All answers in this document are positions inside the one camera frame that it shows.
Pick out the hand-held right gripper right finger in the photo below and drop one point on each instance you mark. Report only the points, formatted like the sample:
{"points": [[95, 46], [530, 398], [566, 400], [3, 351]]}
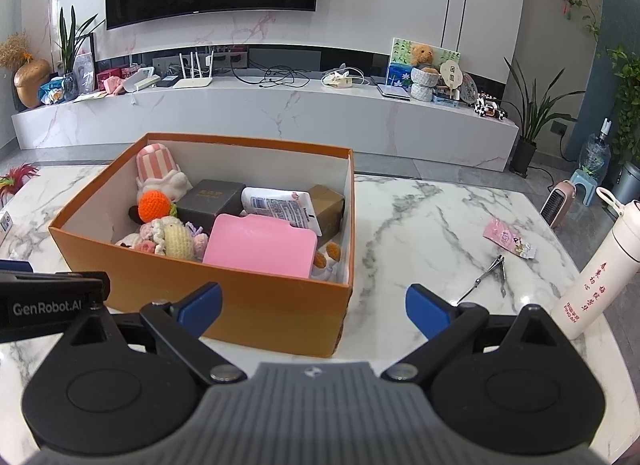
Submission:
{"points": [[427, 310]]}

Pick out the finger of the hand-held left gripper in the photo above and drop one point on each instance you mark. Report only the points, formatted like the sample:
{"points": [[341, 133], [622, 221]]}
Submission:
{"points": [[102, 290], [12, 266]]}

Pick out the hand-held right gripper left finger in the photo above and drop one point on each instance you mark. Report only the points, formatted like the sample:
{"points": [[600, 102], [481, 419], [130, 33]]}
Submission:
{"points": [[200, 307]]}

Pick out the orange cardboard box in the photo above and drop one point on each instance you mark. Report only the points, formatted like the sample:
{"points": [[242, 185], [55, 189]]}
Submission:
{"points": [[225, 305]]}

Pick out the crochet flower bouquet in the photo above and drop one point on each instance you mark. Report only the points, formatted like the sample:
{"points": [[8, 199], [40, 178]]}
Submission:
{"points": [[172, 240]]}

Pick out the pink folder case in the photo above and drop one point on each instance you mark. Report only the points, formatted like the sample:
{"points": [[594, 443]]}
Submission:
{"points": [[260, 245]]}

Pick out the orange crochet tangerine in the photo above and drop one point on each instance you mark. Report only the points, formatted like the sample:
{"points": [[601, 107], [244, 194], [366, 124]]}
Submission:
{"points": [[156, 206]]}

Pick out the dark grey box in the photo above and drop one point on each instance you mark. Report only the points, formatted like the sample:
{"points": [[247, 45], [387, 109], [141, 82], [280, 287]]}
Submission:
{"points": [[210, 197]]}

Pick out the red panda sailor plush toy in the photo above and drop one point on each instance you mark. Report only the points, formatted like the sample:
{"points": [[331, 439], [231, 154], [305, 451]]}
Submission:
{"points": [[327, 260]]}

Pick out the blue white packet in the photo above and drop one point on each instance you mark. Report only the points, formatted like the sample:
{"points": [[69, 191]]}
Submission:
{"points": [[280, 207]]}

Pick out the white pink striped plush toy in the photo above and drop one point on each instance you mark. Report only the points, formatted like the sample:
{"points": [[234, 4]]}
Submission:
{"points": [[157, 170]]}

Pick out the gold cardboard box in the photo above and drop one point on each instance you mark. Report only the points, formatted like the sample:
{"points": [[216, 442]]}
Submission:
{"points": [[327, 205]]}

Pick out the white blue box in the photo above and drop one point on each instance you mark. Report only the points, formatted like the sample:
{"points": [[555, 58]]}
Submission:
{"points": [[5, 227]]}

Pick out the metal nail clipper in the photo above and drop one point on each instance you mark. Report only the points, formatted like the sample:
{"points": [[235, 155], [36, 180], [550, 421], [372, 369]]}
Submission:
{"points": [[482, 279]]}

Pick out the red green feather toy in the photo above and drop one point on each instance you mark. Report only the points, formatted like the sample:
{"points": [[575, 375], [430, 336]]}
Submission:
{"points": [[17, 182]]}

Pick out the pink packet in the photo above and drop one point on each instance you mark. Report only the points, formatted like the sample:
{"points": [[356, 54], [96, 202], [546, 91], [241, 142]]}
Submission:
{"points": [[505, 235]]}

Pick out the pink space heater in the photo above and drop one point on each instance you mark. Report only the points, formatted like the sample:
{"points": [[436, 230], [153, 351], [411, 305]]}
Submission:
{"points": [[559, 205]]}

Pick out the white thermos bottle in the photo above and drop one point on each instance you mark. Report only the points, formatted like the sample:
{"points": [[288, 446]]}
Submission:
{"points": [[600, 270]]}

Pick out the blue snack packet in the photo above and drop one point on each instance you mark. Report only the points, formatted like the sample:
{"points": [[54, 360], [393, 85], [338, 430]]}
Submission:
{"points": [[51, 91]]}

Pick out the gold vase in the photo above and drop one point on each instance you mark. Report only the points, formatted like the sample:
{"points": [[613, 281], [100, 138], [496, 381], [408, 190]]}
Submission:
{"points": [[31, 85]]}

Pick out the potted long leaf plant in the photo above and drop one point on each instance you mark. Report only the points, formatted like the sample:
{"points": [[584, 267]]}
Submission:
{"points": [[525, 155]]}

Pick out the blue stool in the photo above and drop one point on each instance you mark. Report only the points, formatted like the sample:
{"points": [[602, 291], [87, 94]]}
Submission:
{"points": [[584, 187]]}

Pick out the white marble tv console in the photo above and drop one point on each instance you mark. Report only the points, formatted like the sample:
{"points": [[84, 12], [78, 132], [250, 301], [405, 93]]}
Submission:
{"points": [[280, 120]]}

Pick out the small blue box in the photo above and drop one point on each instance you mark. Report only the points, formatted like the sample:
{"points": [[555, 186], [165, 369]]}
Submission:
{"points": [[446, 101]]}

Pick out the pink gift box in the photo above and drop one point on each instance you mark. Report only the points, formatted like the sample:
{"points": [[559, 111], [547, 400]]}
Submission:
{"points": [[110, 80]]}

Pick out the cow figurine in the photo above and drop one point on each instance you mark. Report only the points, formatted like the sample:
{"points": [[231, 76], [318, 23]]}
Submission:
{"points": [[490, 107]]}

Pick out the white tablet device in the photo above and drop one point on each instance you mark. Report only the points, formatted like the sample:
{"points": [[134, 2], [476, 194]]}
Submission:
{"points": [[141, 80]]}

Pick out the dried flower bunch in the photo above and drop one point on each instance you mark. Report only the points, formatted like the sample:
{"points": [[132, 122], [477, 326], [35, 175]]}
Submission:
{"points": [[14, 50]]}

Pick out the grey laptop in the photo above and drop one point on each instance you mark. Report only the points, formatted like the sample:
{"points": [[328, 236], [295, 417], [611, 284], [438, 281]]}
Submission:
{"points": [[394, 91]]}

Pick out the decorative plate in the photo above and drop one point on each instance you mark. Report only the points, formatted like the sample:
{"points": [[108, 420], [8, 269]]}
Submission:
{"points": [[468, 89]]}

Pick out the white ribbed pots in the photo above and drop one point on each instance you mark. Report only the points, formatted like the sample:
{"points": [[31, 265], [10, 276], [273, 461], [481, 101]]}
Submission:
{"points": [[425, 85]]}

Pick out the white wifi router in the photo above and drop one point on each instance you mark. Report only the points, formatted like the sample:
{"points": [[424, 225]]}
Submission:
{"points": [[194, 81]]}

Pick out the water jug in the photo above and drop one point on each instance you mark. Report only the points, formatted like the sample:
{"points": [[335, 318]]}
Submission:
{"points": [[595, 152]]}

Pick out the green plant in glass vase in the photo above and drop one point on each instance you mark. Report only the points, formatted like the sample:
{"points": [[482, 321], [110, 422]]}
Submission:
{"points": [[70, 40]]}

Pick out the round paper fan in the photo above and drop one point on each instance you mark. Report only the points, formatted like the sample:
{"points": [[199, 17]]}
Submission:
{"points": [[451, 76]]}

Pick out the grey trash bin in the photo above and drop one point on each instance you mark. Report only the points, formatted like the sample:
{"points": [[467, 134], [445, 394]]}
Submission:
{"points": [[629, 185]]}

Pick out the flower painting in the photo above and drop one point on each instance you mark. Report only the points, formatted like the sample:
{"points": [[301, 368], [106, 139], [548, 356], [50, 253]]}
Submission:
{"points": [[399, 62]]}

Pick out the brown teddy bear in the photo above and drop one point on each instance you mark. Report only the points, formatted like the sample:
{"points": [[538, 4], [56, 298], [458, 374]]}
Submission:
{"points": [[422, 56]]}

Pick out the leafy green plant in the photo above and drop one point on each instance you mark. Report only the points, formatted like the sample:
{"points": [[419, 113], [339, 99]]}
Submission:
{"points": [[627, 100]]}

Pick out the black photo frame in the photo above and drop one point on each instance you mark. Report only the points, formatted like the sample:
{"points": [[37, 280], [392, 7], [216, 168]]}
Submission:
{"points": [[86, 67]]}

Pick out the wall socket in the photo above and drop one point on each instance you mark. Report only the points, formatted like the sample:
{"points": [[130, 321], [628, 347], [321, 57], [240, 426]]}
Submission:
{"points": [[559, 128]]}

